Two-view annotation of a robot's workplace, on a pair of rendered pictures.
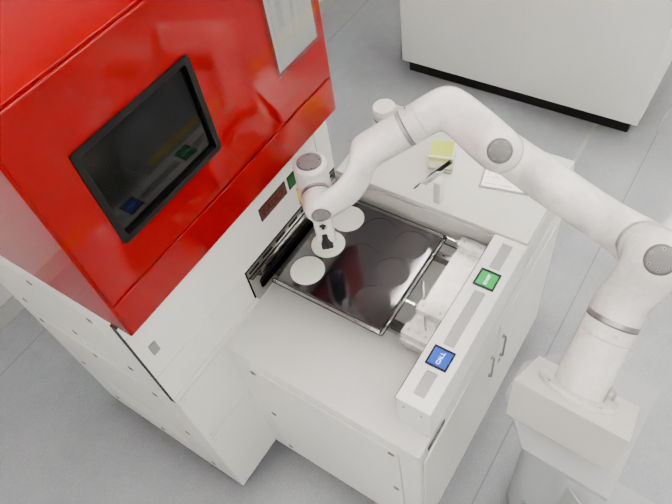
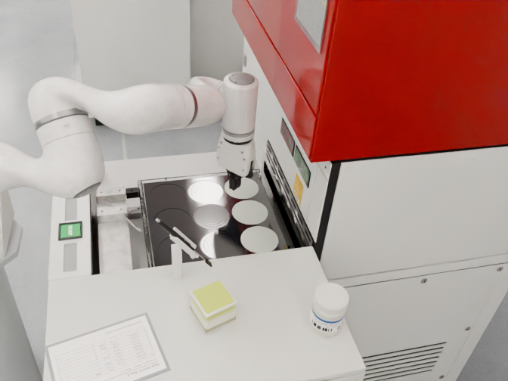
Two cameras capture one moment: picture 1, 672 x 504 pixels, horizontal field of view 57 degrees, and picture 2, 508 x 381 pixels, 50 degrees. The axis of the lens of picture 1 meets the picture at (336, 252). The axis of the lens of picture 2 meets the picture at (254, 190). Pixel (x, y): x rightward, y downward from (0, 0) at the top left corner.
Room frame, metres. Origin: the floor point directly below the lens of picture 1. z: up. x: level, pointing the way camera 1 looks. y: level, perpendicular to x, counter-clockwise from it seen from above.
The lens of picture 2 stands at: (1.71, -0.94, 1.92)
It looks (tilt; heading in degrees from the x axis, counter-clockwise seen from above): 40 degrees down; 120
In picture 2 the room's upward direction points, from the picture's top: 5 degrees clockwise
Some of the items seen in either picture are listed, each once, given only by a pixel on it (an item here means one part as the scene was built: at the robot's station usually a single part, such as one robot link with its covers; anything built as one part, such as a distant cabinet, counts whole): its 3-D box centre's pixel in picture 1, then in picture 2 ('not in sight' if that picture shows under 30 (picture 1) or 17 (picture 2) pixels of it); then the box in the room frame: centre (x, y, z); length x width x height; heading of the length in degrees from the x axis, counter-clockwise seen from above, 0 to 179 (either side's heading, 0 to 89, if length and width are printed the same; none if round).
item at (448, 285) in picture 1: (445, 296); (114, 241); (0.90, -0.27, 0.87); 0.36 x 0.08 x 0.03; 137
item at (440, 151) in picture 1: (442, 156); (212, 306); (1.30, -0.37, 1.00); 0.07 x 0.07 x 0.07; 66
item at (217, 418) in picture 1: (216, 314); (345, 259); (1.31, 0.48, 0.41); 0.82 x 0.71 x 0.82; 137
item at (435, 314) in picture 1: (431, 312); (112, 213); (0.85, -0.22, 0.89); 0.08 x 0.03 x 0.03; 47
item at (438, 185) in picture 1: (433, 182); (184, 252); (1.18, -0.31, 1.03); 0.06 x 0.04 x 0.13; 47
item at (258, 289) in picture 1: (297, 235); (283, 205); (1.20, 0.10, 0.89); 0.44 x 0.02 x 0.10; 137
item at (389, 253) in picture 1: (359, 258); (212, 217); (1.07, -0.06, 0.90); 0.34 x 0.34 x 0.01; 47
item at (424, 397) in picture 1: (464, 330); (74, 218); (0.78, -0.29, 0.89); 0.55 x 0.09 x 0.14; 137
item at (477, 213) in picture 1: (451, 181); (199, 342); (1.29, -0.40, 0.89); 0.62 x 0.35 x 0.14; 47
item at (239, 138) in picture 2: not in sight; (237, 129); (1.08, 0.02, 1.15); 0.09 x 0.08 x 0.03; 178
